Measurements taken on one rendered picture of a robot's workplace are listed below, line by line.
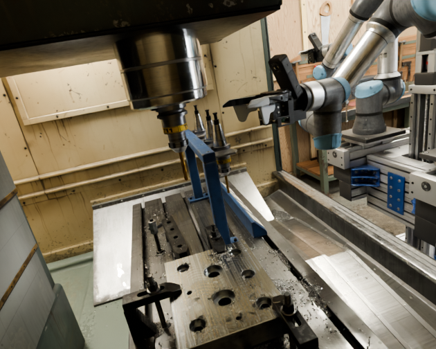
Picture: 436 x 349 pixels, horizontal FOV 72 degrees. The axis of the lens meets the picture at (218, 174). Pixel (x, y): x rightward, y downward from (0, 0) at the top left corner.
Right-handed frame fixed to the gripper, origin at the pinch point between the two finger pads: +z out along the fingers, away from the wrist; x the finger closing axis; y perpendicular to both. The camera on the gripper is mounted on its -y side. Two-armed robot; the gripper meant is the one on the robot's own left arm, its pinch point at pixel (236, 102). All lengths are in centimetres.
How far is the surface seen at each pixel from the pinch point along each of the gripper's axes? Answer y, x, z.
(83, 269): 81, 100, 42
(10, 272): 29, 18, 54
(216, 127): 8.6, 21.6, -6.0
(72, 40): -14.2, -8.1, 31.9
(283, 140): 80, 213, -200
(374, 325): 64, -20, -24
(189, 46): -12.1, -7.4, 13.1
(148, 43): -13.0, -6.9, 20.4
